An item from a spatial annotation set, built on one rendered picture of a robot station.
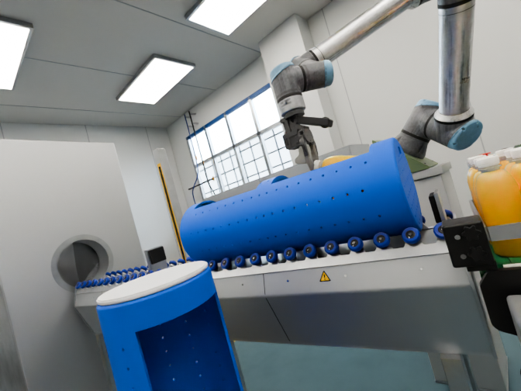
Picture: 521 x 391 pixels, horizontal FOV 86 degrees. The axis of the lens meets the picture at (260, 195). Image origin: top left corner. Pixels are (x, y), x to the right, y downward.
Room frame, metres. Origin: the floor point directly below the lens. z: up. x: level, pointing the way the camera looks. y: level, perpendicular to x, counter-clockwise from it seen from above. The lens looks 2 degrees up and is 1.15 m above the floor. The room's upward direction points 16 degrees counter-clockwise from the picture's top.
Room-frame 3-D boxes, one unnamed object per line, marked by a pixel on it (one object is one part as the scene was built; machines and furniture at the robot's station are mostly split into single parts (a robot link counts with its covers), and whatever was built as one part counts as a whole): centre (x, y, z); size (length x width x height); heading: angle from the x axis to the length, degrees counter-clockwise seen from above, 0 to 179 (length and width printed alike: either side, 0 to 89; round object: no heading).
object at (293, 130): (0.98, -0.18, 1.36); 0.09 x 0.08 x 0.12; 56
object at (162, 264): (1.54, 0.63, 1.00); 0.10 x 0.04 x 0.15; 146
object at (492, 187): (0.62, -0.50, 1.00); 0.07 x 0.07 x 0.19
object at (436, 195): (0.80, -0.47, 0.99); 0.10 x 0.02 x 0.12; 146
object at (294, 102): (0.97, -0.19, 1.44); 0.10 x 0.09 x 0.05; 146
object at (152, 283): (0.75, 0.33, 1.03); 0.28 x 0.28 x 0.01
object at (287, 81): (0.97, -0.19, 1.53); 0.10 x 0.09 x 0.12; 99
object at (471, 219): (0.60, -0.40, 0.95); 0.10 x 0.07 x 0.10; 146
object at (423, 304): (1.38, 0.40, 0.79); 2.17 x 0.29 x 0.34; 56
